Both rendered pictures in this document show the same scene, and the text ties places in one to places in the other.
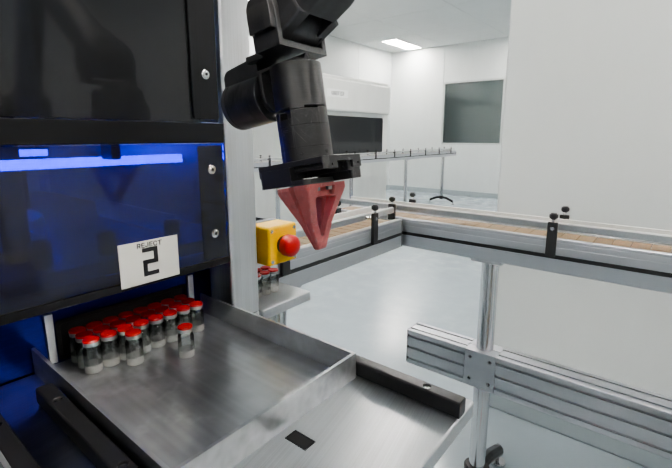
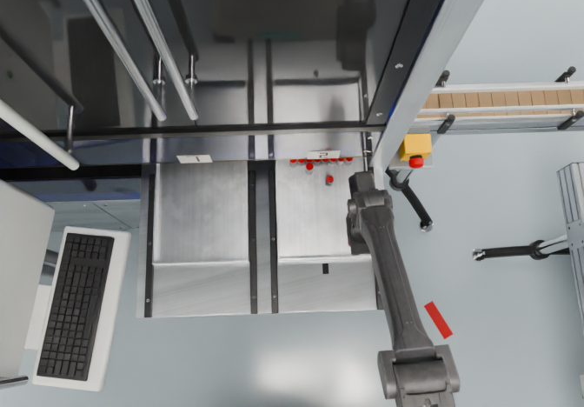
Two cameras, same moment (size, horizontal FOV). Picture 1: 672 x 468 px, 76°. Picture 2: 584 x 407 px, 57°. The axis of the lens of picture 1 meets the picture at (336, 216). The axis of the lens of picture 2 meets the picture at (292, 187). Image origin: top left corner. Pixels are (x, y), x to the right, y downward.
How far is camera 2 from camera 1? 120 cm
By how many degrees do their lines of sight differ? 70
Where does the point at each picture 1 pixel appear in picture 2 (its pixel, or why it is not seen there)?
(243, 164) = (396, 136)
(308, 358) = not seen: hidden behind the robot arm
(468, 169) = not seen: outside the picture
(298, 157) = (352, 236)
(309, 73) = not seen: hidden behind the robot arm
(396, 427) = (355, 292)
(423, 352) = (567, 183)
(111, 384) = (294, 181)
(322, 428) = (335, 270)
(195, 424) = (303, 232)
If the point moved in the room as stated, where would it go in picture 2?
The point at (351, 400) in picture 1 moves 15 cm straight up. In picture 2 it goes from (357, 268) to (364, 261)
